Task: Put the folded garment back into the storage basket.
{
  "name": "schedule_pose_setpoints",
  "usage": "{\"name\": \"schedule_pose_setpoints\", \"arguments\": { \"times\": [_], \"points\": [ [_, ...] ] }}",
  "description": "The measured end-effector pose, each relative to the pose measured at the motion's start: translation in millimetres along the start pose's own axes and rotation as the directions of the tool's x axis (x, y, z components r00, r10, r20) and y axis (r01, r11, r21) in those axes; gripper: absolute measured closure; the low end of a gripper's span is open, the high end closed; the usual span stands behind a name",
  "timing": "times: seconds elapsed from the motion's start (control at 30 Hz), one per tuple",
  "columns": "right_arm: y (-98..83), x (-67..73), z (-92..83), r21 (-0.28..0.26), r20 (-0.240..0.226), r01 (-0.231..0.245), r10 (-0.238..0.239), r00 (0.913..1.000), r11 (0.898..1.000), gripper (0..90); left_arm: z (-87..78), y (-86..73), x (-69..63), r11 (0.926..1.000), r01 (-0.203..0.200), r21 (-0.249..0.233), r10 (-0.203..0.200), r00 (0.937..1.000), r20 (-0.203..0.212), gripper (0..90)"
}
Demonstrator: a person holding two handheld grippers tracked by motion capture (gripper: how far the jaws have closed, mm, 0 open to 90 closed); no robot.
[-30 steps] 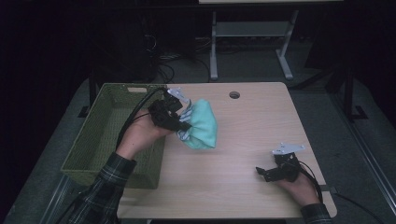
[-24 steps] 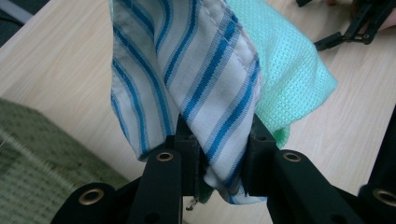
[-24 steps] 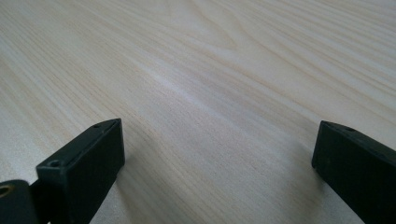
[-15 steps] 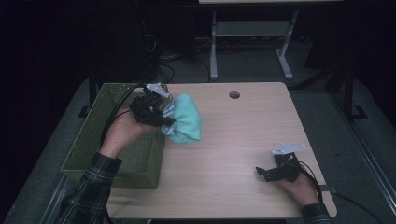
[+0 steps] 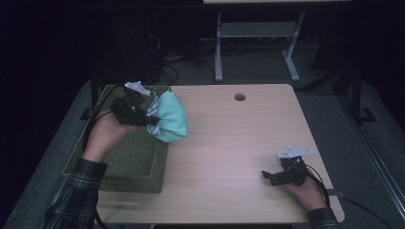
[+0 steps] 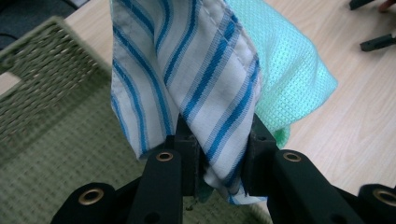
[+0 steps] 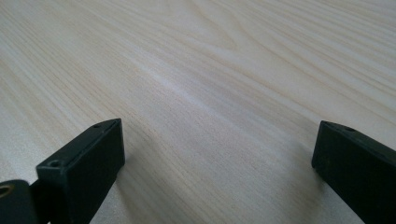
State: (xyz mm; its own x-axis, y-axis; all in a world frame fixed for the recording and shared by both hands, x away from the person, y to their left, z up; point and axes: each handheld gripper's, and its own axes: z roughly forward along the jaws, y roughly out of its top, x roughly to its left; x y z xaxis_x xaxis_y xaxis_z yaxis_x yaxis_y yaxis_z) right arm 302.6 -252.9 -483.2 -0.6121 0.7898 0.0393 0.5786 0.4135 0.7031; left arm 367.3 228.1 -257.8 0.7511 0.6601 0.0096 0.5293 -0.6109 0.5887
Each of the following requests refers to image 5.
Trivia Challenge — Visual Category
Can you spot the aluminium floor rail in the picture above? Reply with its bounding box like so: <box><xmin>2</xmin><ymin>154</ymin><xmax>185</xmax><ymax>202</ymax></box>
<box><xmin>335</xmin><ymin>94</ymin><xmax>405</xmax><ymax>221</ymax></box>

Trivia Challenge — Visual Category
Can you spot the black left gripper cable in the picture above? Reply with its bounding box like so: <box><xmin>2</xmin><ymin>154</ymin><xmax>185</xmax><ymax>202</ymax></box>
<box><xmin>81</xmin><ymin>85</ymin><xmax>118</xmax><ymax>151</ymax></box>

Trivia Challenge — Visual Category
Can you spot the mint green pet garment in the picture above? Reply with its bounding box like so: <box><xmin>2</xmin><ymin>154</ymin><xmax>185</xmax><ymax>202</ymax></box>
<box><xmin>145</xmin><ymin>90</ymin><xmax>189</xmax><ymax>143</ymax></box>

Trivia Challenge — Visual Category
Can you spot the person's left hand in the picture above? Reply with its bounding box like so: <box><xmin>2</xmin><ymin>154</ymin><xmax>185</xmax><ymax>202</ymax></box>
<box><xmin>83</xmin><ymin>110</ymin><xmax>141</xmax><ymax>164</ymax></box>

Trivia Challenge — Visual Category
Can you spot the grey metal stand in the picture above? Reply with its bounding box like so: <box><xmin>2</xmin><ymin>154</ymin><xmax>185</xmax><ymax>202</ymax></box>
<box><xmin>213</xmin><ymin>10</ymin><xmax>307</xmax><ymax>83</ymax></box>

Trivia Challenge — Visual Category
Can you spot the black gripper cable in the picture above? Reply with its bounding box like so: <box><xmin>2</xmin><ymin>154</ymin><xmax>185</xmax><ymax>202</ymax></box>
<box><xmin>301</xmin><ymin>164</ymin><xmax>331</xmax><ymax>208</ymax></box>
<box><xmin>81</xmin><ymin>85</ymin><xmax>118</xmax><ymax>151</ymax></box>

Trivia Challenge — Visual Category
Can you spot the grey strap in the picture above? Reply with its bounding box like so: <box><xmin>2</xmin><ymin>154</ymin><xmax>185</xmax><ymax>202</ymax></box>
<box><xmin>325</xmin><ymin>188</ymin><xmax>346</xmax><ymax>198</ymax></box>

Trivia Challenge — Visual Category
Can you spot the green woven basket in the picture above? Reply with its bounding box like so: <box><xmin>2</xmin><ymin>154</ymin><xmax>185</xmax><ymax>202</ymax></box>
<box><xmin>61</xmin><ymin>84</ymin><xmax>173</xmax><ymax>195</ymax></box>

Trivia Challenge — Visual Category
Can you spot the person's right hand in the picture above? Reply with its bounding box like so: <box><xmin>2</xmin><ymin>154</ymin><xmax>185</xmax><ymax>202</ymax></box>
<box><xmin>283</xmin><ymin>178</ymin><xmax>328</xmax><ymax>212</ymax></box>

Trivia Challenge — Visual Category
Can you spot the black floor cable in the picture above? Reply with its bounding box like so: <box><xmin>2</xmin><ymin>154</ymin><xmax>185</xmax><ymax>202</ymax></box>
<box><xmin>338</xmin><ymin>196</ymin><xmax>395</xmax><ymax>229</ymax></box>

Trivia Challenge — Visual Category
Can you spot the bundle of black floor cables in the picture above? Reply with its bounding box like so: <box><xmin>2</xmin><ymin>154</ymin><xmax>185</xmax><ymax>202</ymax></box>
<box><xmin>144</xmin><ymin>32</ymin><xmax>218</xmax><ymax>86</ymax></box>

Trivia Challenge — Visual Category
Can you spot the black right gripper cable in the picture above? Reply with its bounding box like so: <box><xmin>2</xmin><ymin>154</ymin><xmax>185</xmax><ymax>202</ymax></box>
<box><xmin>301</xmin><ymin>164</ymin><xmax>331</xmax><ymax>208</ymax></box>

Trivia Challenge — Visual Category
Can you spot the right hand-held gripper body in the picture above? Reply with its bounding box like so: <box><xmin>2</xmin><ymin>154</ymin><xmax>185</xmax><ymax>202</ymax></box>
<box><xmin>278</xmin><ymin>145</ymin><xmax>312</xmax><ymax>187</ymax></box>

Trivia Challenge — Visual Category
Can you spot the black frame post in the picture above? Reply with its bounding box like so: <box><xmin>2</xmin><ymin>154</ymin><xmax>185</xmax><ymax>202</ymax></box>
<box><xmin>78</xmin><ymin>68</ymin><xmax>100</xmax><ymax>122</ymax></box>
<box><xmin>351</xmin><ymin>68</ymin><xmax>377</xmax><ymax>124</ymax></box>

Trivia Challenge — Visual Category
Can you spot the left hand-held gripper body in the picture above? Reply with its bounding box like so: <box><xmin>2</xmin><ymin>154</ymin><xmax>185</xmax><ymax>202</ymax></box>
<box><xmin>109</xmin><ymin>81</ymin><xmax>152</xmax><ymax>126</ymax></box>

